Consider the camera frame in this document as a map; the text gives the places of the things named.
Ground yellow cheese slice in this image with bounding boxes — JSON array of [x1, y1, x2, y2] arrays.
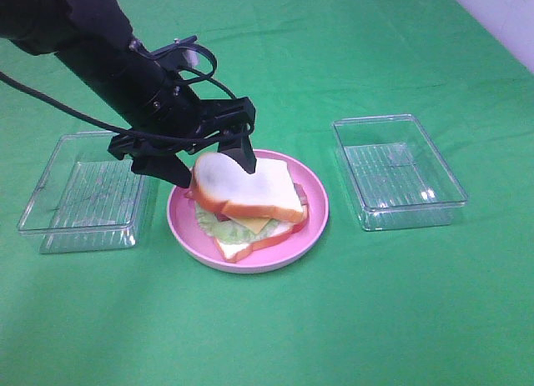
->
[[233, 218, 270, 234]]

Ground clear right plastic container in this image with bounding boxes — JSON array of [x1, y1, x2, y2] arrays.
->
[[332, 113, 468, 231]]

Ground bacon strip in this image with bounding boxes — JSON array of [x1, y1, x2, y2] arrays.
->
[[184, 183, 308, 205]]

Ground green tablecloth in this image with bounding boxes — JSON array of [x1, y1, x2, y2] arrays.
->
[[1, 0, 533, 385]]

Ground clear plastic container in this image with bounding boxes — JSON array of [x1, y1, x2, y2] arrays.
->
[[332, 113, 468, 231], [18, 131, 159, 254]]

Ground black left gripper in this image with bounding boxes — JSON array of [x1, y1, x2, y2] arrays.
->
[[108, 82, 256, 188]]

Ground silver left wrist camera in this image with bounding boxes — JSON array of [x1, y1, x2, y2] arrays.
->
[[150, 35, 199, 71]]

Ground pink ham slice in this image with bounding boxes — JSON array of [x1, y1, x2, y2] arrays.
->
[[215, 213, 229, 222]]

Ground green lettuce leaf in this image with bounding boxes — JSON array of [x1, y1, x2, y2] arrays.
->
[[194, 203, 287, 244]]

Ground pink round plate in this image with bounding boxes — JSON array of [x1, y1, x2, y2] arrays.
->
[[167, 149, 329, 273]]

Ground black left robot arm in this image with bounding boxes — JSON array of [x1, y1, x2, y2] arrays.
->
[[1, 0, 256, 188]]

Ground clear left plastic container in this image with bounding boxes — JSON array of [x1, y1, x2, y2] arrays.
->
[[18, 131, 159, 254]]

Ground bread slice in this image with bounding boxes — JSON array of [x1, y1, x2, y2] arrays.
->
[[212, 204, 309, 263], [190, 153, 305, 223]]

